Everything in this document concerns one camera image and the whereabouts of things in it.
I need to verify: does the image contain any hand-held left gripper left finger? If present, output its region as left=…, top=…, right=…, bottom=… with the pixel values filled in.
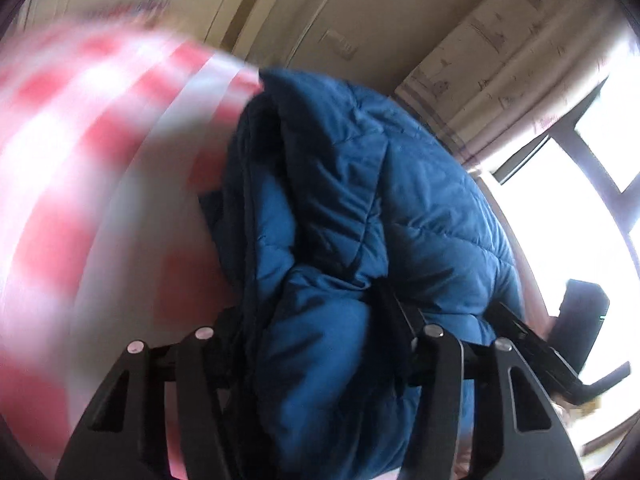
left=54, top=326, right=246, bottom=480

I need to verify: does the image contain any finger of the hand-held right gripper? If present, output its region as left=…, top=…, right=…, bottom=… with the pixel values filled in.
left=487, top=301, right=586, bottom=403

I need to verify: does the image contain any white bed headboard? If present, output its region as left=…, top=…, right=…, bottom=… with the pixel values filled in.
left=200, top=0, right=301, bottom=56

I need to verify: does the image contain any printed curtain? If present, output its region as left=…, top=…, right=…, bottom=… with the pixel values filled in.
left=395, top=0, right=617, bottom=162

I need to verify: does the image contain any blue puffer jacket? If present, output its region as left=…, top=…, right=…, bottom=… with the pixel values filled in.
left=197, top=67, right=523, bottom=480

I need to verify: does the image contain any pink checked blanket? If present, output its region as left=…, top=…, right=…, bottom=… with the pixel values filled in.
left=0, top=2, right=266, bottom=480

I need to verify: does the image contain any window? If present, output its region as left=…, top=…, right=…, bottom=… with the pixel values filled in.
left=460, top=75, right=640, bottom=461

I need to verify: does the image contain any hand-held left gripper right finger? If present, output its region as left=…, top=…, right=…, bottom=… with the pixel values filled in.
left=374, top=280, right=586, bottom=480

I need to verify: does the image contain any beige wall socket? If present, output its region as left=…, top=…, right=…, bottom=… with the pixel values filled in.
left=322, top=30, right=359, bottom=59

